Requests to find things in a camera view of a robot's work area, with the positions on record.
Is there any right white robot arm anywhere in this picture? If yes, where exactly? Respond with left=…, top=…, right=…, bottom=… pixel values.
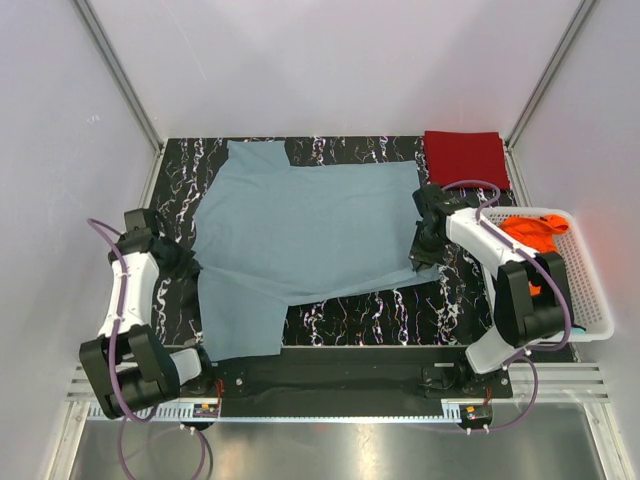
left=409, top=184, right=573, bottom=397

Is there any aluminium corner post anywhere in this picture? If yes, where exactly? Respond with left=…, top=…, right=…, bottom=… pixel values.
left=504, top=0, right=601, bottom=151
left=71, top=0, right=164, bottom=154

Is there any aluminium frame rail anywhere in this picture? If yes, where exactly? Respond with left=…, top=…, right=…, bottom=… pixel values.
left=508, top=362, right=609, bottom=403

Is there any left aluminium corner post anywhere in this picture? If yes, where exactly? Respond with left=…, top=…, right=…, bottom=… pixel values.
left=71, top=0, right=164, bottom=154

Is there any right aluminium corner post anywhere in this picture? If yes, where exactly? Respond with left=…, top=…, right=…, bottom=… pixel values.
left=504, top=0, right=601, bottom=151

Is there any folded red t-shirt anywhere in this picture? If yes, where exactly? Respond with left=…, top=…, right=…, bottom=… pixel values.
left=423, top=130, right=510, bottom=190

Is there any white plastic laundry basket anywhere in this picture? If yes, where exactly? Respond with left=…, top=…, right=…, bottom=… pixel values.
left=483, top=206, right=614, bottom=343

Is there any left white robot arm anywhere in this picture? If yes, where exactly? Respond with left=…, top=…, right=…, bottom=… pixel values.
left=79, top=208, right=216, bottom=423

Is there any orange t-shirt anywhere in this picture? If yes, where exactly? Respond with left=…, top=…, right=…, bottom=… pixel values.
left=499, top=213, right=571, bottom=296

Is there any light blue t-shirt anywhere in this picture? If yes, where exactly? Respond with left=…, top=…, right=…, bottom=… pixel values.
left=194, top=141, right=439, bottom=362

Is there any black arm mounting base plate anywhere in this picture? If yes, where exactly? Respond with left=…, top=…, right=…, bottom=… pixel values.
left=180, top=346, right=513, bottom=422

